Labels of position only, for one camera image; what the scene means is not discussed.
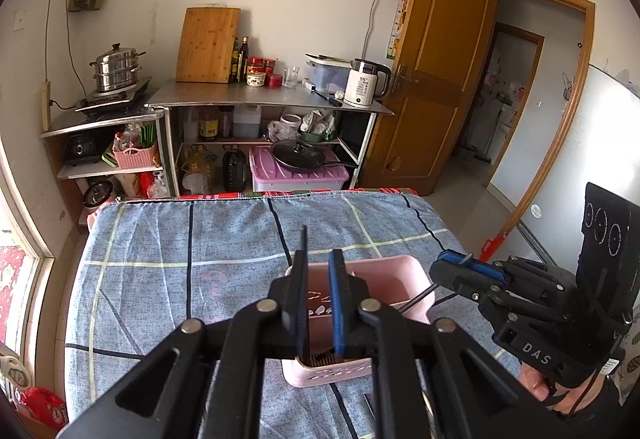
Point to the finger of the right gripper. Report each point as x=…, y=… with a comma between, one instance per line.
x=462, y=281
x=470, y=263

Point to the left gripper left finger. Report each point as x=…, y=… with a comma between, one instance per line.
x=205, y=380

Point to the plain black chopstick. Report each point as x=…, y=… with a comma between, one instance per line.
x=417, y=299
x=303, y=247

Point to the black chopstick with steel end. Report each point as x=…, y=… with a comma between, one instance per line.
x=369, y=403

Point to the steel kitchen shelf table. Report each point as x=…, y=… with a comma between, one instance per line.
x=174, y=100

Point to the person's right hand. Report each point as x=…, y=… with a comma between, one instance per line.
x=574, y=399

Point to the pink plastic utensil basket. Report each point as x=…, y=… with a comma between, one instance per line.
x=392, y=280

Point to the black frying pan with lid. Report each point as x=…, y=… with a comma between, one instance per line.
x=299, y=156

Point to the blue plaid tablecloth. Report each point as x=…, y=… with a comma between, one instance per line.
x=148, y=266

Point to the white refrigerator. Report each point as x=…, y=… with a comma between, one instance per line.
x=601, y=147

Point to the clear plastic container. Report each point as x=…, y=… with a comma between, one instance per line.
x=328, y=74

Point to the red lidded jar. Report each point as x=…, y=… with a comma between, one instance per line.
x=256, y=72

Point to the white electric kettle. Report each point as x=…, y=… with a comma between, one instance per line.
x=367, y=82

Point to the pink woven basket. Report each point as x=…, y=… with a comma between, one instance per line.
x=135, y=157

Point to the dark soy sauce bottle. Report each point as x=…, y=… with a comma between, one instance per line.
x=243, y=54

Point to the small wooden side shelf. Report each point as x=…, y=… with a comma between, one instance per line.
x=80, y=151

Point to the black induction cooker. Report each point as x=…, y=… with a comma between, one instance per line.
x=113, y=100

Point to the bamboo cutting board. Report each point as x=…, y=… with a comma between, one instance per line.
x=206, y=44

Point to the brown wooden door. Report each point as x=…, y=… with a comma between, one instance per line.
x=441, y=54

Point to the stainless steel steamer pot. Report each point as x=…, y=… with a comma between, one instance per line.
x=116, y=69

